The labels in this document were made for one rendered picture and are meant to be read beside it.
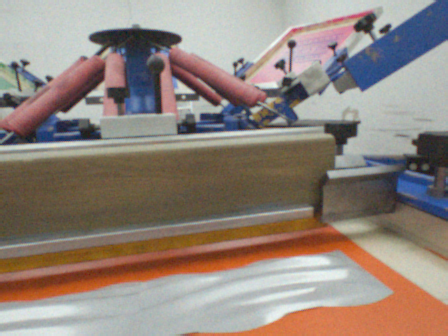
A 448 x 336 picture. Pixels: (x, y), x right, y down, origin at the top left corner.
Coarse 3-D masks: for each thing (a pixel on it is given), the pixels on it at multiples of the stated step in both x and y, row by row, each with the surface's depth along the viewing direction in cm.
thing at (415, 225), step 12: (396, 204) 31; (372, 216) 35; (384, 216) 33; (396, 216) 31; (408, 216) 30; (420, 216) 28; (432, 216) 27; (396, 228) 31; (408, 228) 30; (420, 228) 29; (432, 228) 27; (444, 228) 26; (408, 240) 30; (420, 240) 29; (432, 240) 27; (444, 240) 26; (432, 252) 27; (444, 252) 26
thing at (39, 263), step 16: (288, 224) 31; (304, 224) 32; (320, 224) 32; (176, 240) 29; (192, 240) 29; (208, 240) 29; (224, 240) 30; (64, 256) 26; (80, 256) 27; (96, 256) 27; (112, 256) 27; (0, 272) 25
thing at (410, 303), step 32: (160, 256) 29; (192, 256) 29; (224, 256) 28; (256, 256) 28; (288, 256) 28; (352, 256) 28; (416, 288) 23; (288, 320) 20; (320, 320) 20; (352, 320) 20; (384, 320) 20; (416, 320) 19
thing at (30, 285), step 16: (128, 256) 29; (16, 272) 27; (32, 272) 27; (48, 272) 27; (64, 272) 27; (80, 272) 27; (96, 272) 27; (112, 272) 26; (128, 272) 26; (0, 288) 25; (16, 288) 25; (32, 288) 24; (48, 288) 24; (64, 288) 24; (80, 288) 24; (96, 288) 24
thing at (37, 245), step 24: (216, 216) 27; (240, 216) 27; (264, 216) 28; (288, 216) 28; (312, 216) 29; (24, 240) 24; (48, 240) 24; (72, 240) 24; (96, 240) 25; (120, 240) 25
